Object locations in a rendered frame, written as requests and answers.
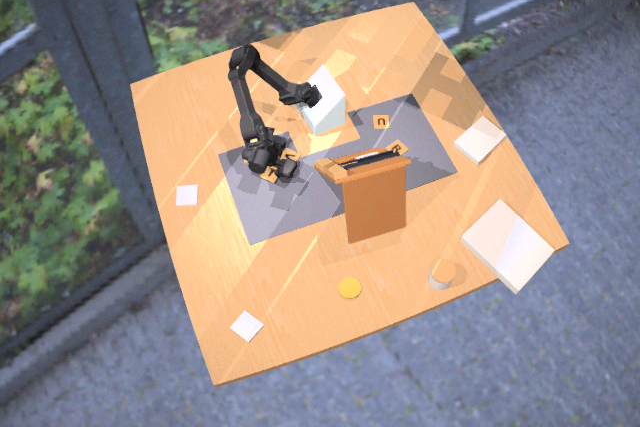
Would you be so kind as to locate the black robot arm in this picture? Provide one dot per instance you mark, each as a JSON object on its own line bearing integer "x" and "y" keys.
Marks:
{"x": 251, "y": 123}

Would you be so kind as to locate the yellow flat disc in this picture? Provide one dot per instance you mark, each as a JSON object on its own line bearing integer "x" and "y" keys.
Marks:
{"x": 349, "y": 288}

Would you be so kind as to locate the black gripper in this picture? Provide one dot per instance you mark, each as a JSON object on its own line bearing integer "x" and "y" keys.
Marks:
{"x": 285, "y": 167}

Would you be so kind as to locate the grey cylindrical container with wooden lid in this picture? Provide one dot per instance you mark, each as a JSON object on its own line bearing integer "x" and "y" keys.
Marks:
{"x": 441, "y": 274}

